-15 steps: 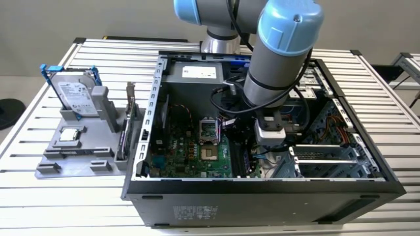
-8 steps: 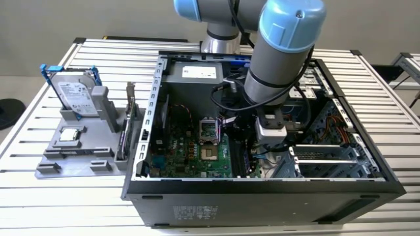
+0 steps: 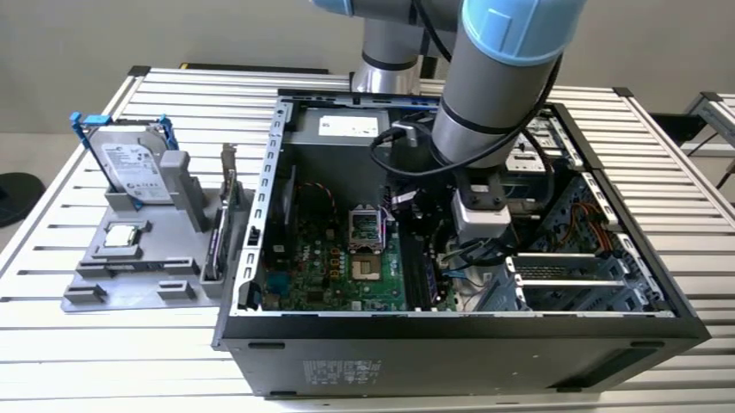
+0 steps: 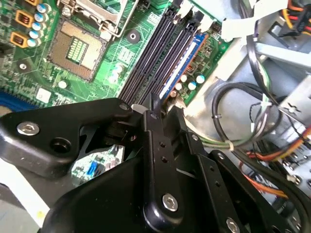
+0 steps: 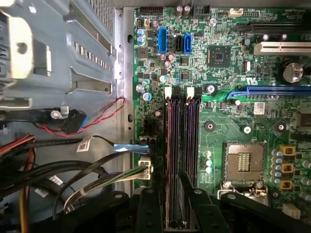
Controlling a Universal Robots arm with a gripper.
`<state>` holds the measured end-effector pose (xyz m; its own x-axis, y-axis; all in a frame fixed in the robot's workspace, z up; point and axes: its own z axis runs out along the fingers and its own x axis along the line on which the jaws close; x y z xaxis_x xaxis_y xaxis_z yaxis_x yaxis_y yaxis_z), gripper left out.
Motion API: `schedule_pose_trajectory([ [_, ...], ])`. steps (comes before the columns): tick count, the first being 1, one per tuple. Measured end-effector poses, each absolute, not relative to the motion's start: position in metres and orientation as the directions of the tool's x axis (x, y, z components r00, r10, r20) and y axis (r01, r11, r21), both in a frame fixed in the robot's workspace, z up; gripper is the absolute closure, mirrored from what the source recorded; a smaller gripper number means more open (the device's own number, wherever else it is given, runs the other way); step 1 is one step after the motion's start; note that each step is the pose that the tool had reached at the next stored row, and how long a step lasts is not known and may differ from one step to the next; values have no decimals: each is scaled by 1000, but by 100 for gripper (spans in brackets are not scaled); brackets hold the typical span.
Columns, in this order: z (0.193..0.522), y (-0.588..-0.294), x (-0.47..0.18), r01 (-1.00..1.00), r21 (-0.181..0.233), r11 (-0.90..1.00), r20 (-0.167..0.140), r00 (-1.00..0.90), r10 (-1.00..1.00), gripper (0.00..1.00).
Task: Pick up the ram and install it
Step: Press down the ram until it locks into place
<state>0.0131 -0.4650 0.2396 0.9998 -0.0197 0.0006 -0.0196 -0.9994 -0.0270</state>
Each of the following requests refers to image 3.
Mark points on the hard disk in blue carrier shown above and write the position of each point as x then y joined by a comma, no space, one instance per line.
129,163

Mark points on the black RAM slot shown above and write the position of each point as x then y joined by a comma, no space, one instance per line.
415,275
421,279
408,275

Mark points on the CPU socket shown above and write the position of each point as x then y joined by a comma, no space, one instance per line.
367,269

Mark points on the black PC case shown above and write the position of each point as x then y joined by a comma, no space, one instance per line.
459,365

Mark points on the green motherboard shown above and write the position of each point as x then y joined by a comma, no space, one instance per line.
367,294

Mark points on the grey metal drive cage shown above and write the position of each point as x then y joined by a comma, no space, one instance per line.
525,163

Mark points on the black round stand base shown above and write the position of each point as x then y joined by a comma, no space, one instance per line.
20,198

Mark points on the silver slot cover bracket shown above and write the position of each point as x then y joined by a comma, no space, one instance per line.
573,285
556,257

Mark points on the grey parts rack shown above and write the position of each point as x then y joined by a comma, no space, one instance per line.
167,241

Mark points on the black case fan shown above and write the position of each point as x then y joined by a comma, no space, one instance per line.
285,223

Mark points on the silver CPU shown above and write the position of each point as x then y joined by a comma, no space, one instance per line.
120,235

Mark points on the grey power supply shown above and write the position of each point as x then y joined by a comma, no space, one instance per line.
332,168

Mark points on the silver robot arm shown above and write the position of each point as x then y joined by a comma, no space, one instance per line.
488,86

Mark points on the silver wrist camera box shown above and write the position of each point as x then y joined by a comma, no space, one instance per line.
480,217

